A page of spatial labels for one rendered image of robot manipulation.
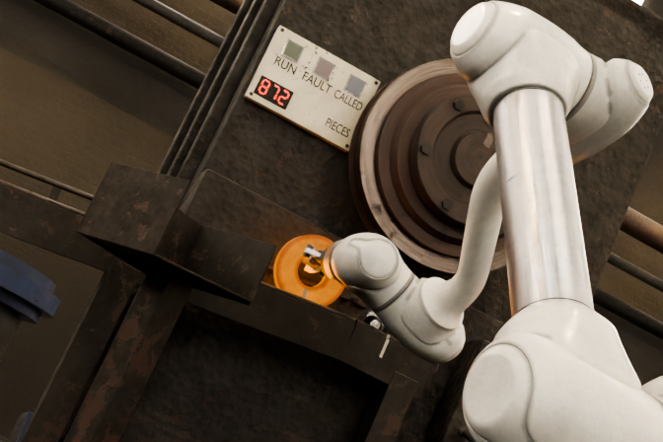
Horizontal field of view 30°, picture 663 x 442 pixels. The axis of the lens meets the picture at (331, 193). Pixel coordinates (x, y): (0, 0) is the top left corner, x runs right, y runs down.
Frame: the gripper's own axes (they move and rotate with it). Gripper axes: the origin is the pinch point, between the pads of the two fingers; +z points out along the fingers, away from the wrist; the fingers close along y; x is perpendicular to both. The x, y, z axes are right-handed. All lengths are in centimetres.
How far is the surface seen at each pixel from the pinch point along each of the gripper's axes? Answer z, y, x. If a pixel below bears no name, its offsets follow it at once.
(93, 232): -33, -46, -17
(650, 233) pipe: 543, 358, 213
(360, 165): -1.9, -0.5, 22.9
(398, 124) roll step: -3.4, 2.8, 34.1
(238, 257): -24.6, -20.0, -8.7
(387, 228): -2.4, 10.4, 13.5
